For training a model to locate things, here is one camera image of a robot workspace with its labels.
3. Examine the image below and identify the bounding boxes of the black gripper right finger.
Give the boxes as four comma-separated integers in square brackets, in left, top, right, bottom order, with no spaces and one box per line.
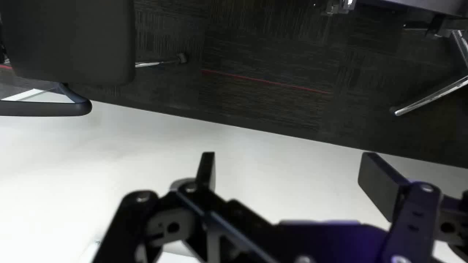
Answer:
[357,150,468,263]

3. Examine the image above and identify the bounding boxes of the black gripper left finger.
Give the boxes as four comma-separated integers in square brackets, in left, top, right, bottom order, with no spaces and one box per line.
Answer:
[92,150,275,263]

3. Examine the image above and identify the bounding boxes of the chrome chair base legs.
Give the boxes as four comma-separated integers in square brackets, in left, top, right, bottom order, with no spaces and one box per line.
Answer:
[390,27,468,118]

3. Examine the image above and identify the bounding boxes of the thin chrome chair leg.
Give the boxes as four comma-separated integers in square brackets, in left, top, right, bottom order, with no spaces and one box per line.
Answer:
[135,51,190,70]

